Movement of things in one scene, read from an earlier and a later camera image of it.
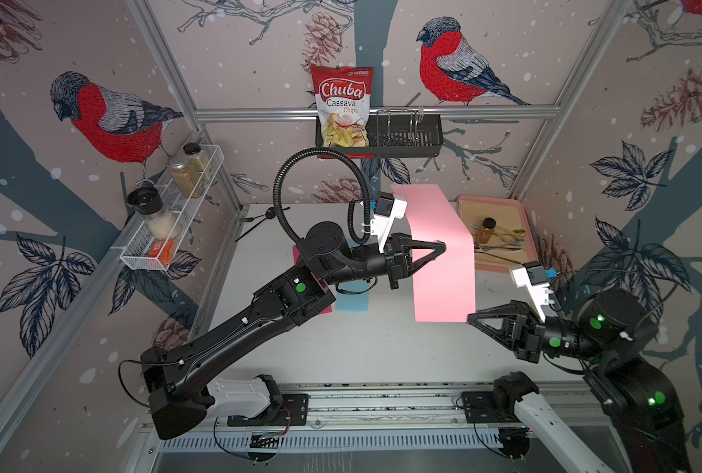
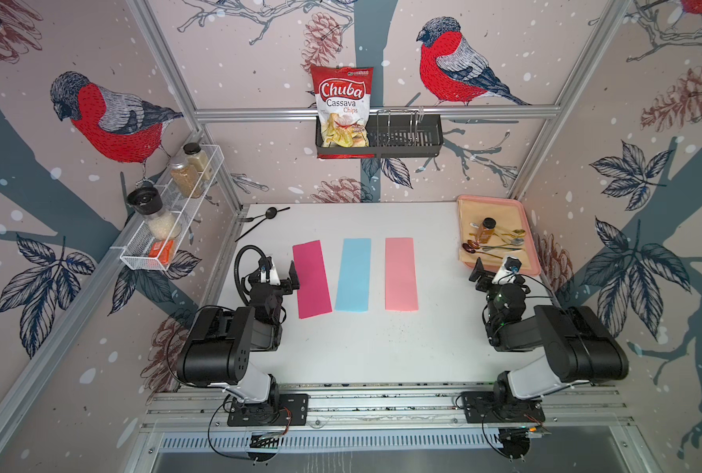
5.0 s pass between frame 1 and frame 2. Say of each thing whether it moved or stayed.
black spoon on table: stayed
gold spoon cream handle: stayed
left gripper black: moved
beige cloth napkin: stayed
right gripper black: moved
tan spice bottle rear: stayed
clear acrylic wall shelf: stayed
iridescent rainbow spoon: stayed
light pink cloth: moved
